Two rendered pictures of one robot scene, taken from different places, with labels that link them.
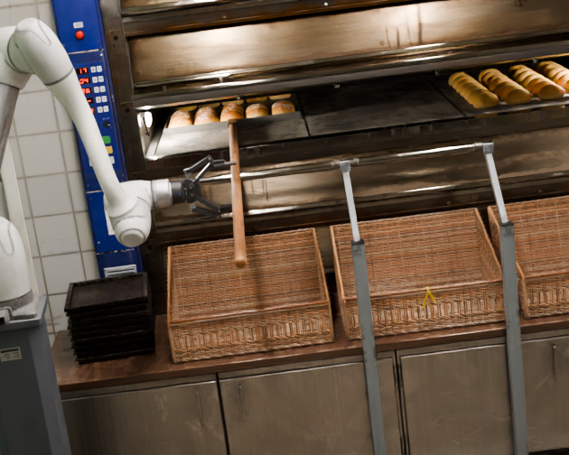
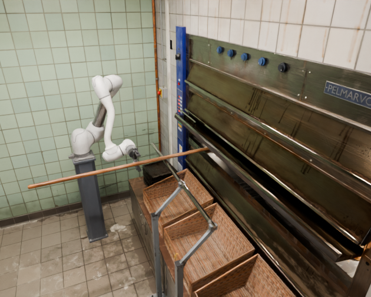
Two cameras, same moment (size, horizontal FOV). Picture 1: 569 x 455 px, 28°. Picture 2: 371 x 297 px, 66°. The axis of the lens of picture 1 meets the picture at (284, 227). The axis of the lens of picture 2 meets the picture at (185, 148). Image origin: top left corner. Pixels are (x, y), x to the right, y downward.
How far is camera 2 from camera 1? 3.55 m
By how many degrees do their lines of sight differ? 63
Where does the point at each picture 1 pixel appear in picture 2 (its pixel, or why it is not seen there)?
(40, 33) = (93, 82)
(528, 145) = (287, 247)
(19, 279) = (76, 149)
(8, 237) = (75, 137)
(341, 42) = (232, 134)
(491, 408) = not seen: outside the picture
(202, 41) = (204, 104)
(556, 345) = not seen: outside the picture
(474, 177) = (259, 236)
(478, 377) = not seen: outside the picture
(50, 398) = (80, 184)
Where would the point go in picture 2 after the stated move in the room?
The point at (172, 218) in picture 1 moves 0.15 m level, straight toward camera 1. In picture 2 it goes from (189, 159) to (175, 164)
